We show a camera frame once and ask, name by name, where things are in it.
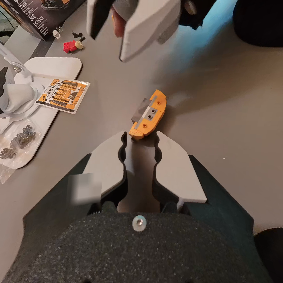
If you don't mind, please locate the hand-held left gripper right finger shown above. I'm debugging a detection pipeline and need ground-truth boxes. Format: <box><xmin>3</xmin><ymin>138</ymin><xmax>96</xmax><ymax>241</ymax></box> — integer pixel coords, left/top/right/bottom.
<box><xmin>152</xmin><ymin>130</ymin><xmax>207</xmax><ymax>207</ymax></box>

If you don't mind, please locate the bag of grey wheel rims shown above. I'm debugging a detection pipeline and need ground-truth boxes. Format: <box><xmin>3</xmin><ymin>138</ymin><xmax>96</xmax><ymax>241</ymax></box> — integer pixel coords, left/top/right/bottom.
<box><xmin>0</xmin><ymin>118</ymin><xmax>43</xmax><ymax>185</ymax></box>

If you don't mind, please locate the person's black sweater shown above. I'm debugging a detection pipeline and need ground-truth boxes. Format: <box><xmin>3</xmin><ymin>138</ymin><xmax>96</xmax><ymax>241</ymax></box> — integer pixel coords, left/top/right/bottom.
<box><xmin>254</xmin><ymin>228</ymin><xmax>283</xmax><ymax>283</ymax></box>

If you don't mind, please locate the black lego set box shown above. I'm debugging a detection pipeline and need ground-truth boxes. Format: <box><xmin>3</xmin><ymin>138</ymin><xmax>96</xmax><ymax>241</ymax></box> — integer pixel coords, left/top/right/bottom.
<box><xmin>0</xmin><ymin>0</ymin><xmax>87</xmax><ymax>42</ymax></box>

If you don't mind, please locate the person's right hand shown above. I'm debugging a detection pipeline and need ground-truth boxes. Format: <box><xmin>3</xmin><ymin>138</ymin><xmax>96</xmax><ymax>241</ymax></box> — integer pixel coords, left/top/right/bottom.
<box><xmin>112</xmin><ymin>8</ymin><xmax>128</xmax><ymax>38</ymax></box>

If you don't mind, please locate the orange lego bumper assembly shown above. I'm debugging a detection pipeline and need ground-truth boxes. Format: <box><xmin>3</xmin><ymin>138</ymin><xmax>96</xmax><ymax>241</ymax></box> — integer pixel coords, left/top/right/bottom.
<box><xmin>128</xmin><ymin>89</ymin><xmax>167</xmax><ymax>141</ymax></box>

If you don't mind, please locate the red lego minifigure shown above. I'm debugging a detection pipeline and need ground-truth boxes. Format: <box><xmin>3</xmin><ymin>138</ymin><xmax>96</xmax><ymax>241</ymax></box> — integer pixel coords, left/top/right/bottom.
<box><xmin>63</xmin><ymin>40</ymin><xmax>84</xmax><ymax>54</ymax></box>

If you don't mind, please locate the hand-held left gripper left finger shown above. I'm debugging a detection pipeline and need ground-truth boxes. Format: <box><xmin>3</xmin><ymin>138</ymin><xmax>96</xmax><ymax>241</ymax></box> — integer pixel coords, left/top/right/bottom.
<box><xmin>85</xmin><ymin>130</ymin><xmax>129</xmax><ymax>202</ymax></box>

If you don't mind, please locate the orange sticker sheet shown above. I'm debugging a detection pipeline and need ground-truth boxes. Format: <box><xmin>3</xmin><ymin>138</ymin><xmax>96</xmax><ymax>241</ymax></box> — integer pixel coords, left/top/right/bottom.
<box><xmin>35</xmin><ymin>78</ymin><xmax>91</xmax><ymax>115</ymax></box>

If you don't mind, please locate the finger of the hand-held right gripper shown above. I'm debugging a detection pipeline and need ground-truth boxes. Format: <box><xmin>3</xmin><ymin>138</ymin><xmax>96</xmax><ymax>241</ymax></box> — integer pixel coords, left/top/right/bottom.
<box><xmin>119</xmin><ymin>0</ymin><xmax>181</xmax><ymax>63</ymax></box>
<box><xmin>86</xmin><ymin>0</ymin><xmax>114</xmax><ymax>41</ymax></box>

